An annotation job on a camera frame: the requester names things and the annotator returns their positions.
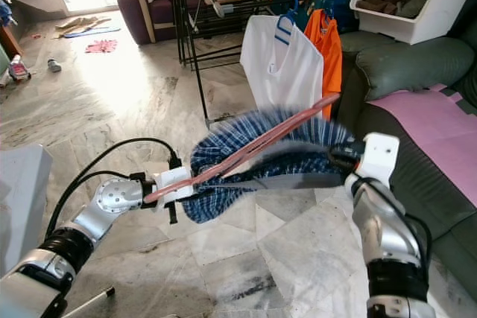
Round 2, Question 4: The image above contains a black drying rack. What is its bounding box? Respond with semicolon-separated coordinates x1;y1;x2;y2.
170;0;358;127

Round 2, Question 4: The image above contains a pink white toy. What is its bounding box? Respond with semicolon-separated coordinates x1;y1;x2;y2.
7;55;32;82

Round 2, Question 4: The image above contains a pink sheet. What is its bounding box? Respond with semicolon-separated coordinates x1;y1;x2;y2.
369;83;477;237

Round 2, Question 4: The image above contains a folded clothes pile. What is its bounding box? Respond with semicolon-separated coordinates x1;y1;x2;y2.
358;0;429;19

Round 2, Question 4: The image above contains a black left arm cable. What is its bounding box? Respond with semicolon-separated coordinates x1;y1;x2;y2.
45;138;181;237

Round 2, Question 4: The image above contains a pink rag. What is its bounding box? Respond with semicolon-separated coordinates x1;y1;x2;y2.
86;40;119;54

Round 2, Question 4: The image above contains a blue plaid garment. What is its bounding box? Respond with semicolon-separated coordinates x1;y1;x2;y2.
183;108;355;224

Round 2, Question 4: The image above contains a flat beige cloth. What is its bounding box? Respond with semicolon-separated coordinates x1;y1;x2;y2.
56;16;113;32

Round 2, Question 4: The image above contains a pink hanger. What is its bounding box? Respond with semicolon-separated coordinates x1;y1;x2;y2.
143;93;341;204

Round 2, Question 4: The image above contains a dark green sofa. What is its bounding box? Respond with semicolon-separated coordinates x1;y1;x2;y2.
335;5;477;304

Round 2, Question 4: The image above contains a purple sofa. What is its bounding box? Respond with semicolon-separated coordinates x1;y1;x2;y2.
114;0;183;45

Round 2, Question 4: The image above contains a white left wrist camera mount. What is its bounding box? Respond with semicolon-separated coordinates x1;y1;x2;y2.
148;165;195;206

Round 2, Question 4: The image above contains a blue hanger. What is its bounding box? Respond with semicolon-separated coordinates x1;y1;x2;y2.
317;0;342;21
274;0;306;47

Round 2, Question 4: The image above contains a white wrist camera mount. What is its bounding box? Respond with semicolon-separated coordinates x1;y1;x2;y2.
356;132;401;187
148;165;195;206

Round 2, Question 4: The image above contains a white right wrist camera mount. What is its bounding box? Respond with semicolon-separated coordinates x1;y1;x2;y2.
356;132;401;187

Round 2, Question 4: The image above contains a large white storage bin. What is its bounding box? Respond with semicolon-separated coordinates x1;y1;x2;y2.
349;0;477;45

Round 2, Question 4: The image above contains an orange shirt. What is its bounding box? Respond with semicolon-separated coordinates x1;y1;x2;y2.
303;9;344;119

